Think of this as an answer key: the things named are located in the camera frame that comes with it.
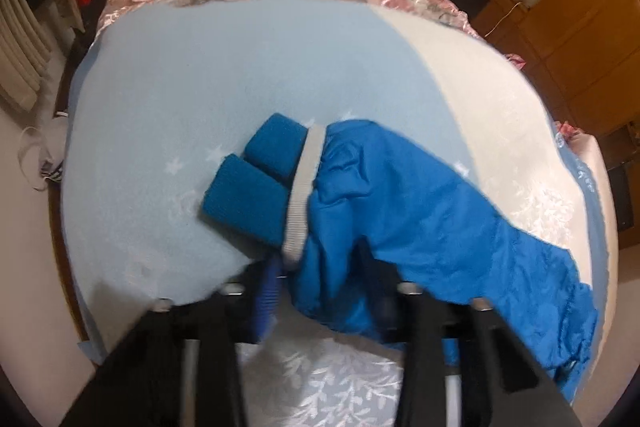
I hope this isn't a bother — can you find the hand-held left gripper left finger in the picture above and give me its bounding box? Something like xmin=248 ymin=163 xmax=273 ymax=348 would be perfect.
xmin=60 ymin=254 xmax=283 ymax=427

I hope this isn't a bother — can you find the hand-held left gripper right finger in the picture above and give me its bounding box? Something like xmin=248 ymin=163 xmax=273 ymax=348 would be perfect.
xmin=356 ymin=241 xmax=583 ymax=427

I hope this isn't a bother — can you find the blue jacket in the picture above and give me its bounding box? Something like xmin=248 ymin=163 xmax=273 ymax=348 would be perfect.
xmin=201 ymin=113 xmax=599 ymax=400

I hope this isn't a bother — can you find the light blue and white blanket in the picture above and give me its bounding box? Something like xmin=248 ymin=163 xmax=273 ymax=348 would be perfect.
xmin=52 ymin=0 xmax=618 ymax=427

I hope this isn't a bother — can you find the striped cloth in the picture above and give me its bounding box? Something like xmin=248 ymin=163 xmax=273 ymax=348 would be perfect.
xmin=40 ymin=159 xmax=65 ymax=184

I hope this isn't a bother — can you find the wooden wardrobe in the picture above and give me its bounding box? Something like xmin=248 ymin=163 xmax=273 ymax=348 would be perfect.
xmin=472 ymin=0 xmax=640 ymax=138

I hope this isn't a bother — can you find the white radiator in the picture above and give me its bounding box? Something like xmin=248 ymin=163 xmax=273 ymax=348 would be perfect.
xmin=0 ymin=0 xmax=53 ymax=112

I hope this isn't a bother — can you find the white cable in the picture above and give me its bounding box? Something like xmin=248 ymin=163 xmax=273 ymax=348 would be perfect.
xmin=17 ymin=112 xmax=66 ymax=192

